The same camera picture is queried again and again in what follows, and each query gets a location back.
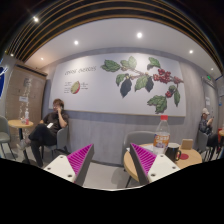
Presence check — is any coffee cherries wall poster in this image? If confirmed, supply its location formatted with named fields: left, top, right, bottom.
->
left=50, top=53, right=186, bottom=117

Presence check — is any red coaster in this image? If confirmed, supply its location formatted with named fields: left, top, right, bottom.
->
left=180, top=154, right=189, bottom=160

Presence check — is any grey-green chair at left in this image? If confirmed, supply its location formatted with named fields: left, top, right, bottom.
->
left=0, top=115, right=17, bottom=161

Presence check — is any seated person in black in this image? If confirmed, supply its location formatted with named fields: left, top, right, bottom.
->
left=17, top=98, right=69, bottom=168

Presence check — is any clear plastic bottle red cap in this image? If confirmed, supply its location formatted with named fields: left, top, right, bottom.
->
left=153, top=115, right=170, bottom=154

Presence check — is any wooden panel door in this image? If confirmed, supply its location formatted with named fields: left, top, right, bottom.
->
left=4, top=64, right=47, bottom=148

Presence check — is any grey chair under person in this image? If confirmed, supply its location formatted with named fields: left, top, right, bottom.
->
left=48, top=127, right=68, bottom=155

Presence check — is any small round wooden side table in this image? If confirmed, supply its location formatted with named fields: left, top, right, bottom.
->
left=8, top=120, right=33, bottom=165

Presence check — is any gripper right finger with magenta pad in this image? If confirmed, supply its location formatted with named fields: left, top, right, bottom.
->
left=130, top=143, right=180, bottom=185

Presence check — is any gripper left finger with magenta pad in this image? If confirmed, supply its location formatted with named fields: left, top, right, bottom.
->
left=44, top=144, right=94, bottom=186

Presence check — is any seated person with white cap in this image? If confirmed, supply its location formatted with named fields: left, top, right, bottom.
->
left=199, top=108, right=219, bottom=149

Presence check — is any grey chair behind table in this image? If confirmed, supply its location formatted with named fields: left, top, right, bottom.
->
left=120, top=130, right=157, bottom=166

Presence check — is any black mug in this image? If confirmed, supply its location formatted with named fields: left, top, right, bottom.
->
left=165, top=143, right=181, bottom=162

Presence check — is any grey chair at right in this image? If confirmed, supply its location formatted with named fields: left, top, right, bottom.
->
left=197, top=131, right=211, bottom=161

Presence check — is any small bottle on side table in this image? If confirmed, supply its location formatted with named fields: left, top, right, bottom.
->
left=25, top=110, right=29, bottom=125

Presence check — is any small wooden sign block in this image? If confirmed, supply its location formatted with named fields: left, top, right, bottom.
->
left=181, top=139, right=193, bottom=150

